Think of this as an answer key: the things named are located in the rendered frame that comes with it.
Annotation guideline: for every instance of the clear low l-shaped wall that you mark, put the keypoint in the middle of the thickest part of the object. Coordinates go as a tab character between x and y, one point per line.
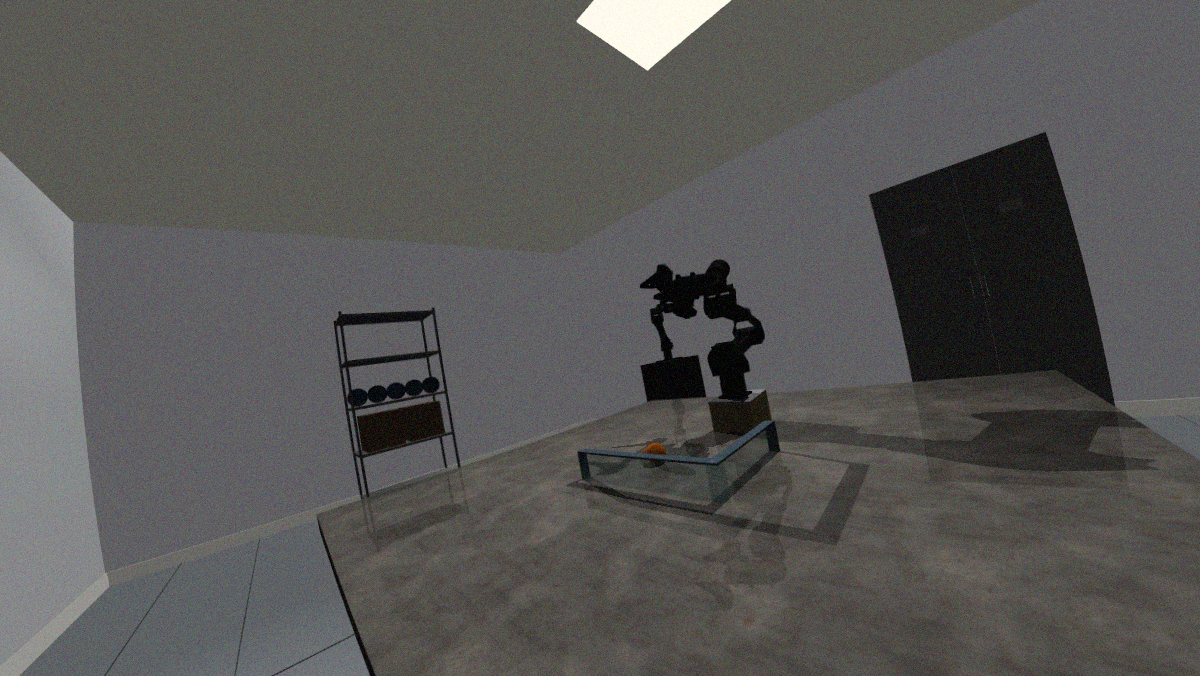
701	482

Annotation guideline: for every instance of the blue flat bar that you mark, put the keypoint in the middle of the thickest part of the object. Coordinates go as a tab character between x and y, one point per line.
716	460

